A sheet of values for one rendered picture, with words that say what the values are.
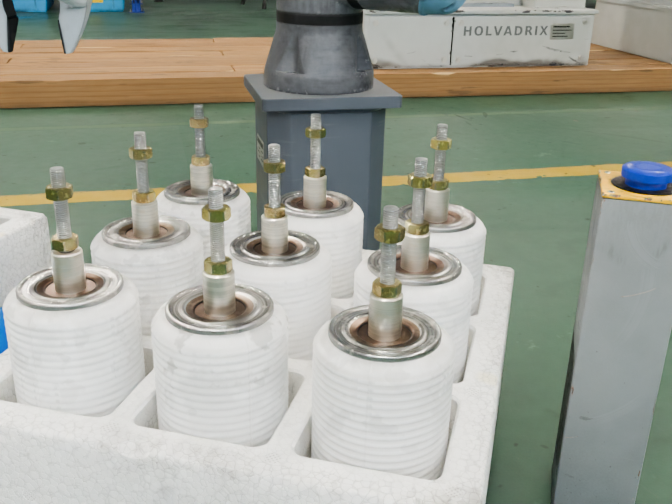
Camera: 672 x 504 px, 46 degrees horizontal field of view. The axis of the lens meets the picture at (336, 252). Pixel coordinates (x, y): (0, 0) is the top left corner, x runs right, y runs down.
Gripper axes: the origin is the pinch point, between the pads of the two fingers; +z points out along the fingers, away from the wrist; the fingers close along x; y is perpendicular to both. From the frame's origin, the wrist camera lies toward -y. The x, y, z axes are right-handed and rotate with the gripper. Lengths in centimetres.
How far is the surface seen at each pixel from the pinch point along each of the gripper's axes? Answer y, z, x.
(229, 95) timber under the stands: -185, 41, -16
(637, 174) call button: -7.2, 10.7, 43.0
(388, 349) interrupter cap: 8.7, 18.1, 23.2
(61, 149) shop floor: -127, 43, -48
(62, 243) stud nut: 1.3, 14.5, 0.3
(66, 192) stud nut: 0.9, 10.8, 0.8
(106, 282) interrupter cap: -0.1, 18.1, 2.7
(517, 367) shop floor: -33, 43, 42
